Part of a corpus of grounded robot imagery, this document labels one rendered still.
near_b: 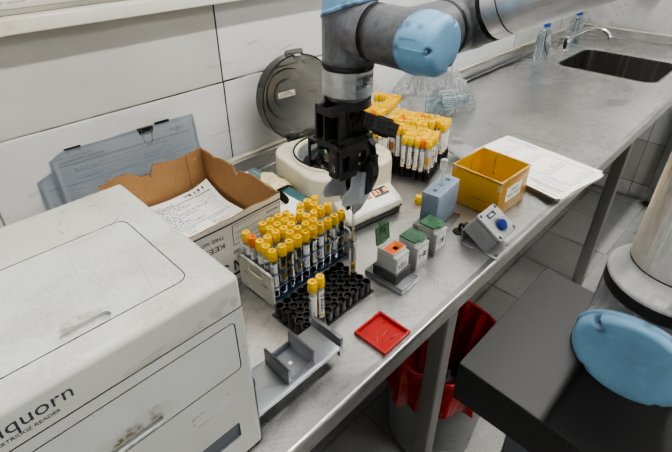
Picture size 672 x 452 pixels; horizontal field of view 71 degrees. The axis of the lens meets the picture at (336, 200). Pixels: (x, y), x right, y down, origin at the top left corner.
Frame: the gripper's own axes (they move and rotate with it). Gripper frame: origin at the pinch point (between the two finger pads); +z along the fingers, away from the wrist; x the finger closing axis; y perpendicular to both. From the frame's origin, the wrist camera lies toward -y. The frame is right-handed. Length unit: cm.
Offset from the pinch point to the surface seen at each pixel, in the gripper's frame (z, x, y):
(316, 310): 13.1, 4.1, 13.4
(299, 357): 14.2, 8.4, 21.3
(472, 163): 11.3, -2.5, -47.6
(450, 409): 71, 14, -25
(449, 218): 17.2, 2.4, -30.7
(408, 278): 16.8, 8.1, -7.1
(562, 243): 106, -5, -171
